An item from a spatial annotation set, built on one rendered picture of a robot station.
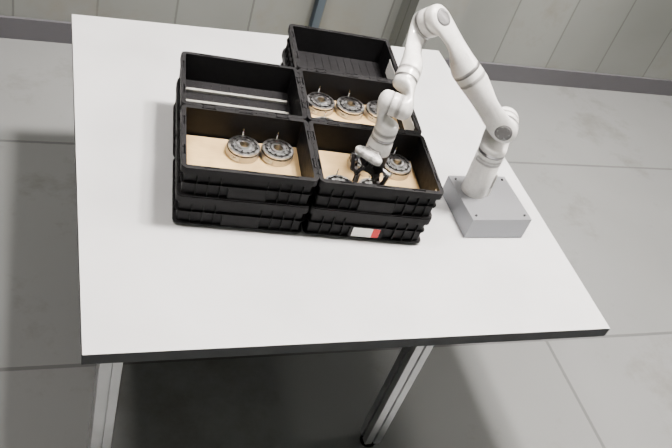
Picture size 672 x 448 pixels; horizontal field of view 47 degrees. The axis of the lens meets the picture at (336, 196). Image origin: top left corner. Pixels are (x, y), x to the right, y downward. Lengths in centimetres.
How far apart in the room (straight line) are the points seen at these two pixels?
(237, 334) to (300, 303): 22
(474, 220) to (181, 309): 102
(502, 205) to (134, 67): 141
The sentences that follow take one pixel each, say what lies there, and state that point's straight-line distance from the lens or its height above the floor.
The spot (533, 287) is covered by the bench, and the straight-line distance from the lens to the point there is 261.
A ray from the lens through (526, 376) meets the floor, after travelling 335.
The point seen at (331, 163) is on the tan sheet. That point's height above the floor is 83.
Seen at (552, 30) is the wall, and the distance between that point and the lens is 514.
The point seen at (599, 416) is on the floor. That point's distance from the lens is 341.
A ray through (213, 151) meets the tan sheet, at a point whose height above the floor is 83.
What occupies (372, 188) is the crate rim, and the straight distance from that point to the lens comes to 231.
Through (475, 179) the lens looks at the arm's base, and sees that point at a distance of 265.
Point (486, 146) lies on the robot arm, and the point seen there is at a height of 98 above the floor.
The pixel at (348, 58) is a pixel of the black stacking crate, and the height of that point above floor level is 83.
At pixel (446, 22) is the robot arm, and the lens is 239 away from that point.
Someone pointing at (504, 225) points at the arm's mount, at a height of 76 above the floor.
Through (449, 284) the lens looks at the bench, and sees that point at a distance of 246.
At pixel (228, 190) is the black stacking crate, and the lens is 226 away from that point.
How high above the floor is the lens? 234
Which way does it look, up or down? 39 degrees down
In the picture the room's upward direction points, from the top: 20 degrees clockwise
